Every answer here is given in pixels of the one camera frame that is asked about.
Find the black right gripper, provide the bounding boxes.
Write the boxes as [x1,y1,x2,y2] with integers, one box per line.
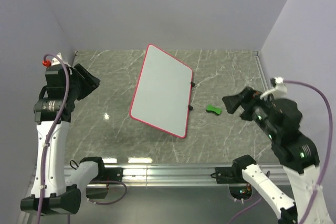
[222,84,279,138]

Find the green whiteboard eraser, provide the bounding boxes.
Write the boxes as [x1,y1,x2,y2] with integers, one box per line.
[206,104,222,115]

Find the red framed whiteboard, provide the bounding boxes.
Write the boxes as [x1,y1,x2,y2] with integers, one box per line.
[129,44,193,138]

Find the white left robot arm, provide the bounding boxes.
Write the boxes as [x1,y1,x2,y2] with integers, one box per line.
[20,63,107,216]

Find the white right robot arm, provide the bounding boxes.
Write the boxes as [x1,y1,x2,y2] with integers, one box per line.
[222,84,333,223]

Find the aluminium side rail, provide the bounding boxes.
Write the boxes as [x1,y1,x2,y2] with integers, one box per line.
[253,51,272,91]

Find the aluminium mounting rail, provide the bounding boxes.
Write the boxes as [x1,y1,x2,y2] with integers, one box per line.
[62,163,289,188]

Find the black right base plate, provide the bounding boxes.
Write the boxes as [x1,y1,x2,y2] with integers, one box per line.
[210,167,236,184]

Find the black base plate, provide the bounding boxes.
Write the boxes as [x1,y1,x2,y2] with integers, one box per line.
[210,167,236,184]
[99,167,123,182]

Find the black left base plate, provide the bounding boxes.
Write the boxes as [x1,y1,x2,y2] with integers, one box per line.
[99,167,123,182]

